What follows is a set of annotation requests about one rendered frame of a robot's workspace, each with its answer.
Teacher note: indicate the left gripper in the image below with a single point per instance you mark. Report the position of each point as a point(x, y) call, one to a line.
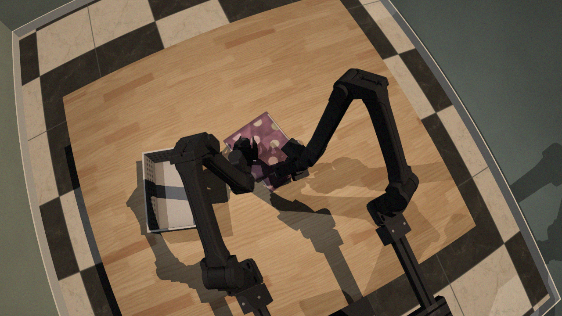
point(254, 147)

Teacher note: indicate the grey rectangular perforated basket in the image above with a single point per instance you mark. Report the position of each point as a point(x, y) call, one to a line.
point(166, 203)

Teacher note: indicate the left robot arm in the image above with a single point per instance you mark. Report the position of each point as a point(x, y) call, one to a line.
point(220, 270)

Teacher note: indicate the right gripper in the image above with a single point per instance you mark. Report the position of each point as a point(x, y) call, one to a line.
point(304, 174)

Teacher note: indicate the pink polka-dot towel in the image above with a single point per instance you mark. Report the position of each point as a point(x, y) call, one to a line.
point(270, 139)

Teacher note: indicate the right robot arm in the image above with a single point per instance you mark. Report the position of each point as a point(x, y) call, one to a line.
point(372, 89)

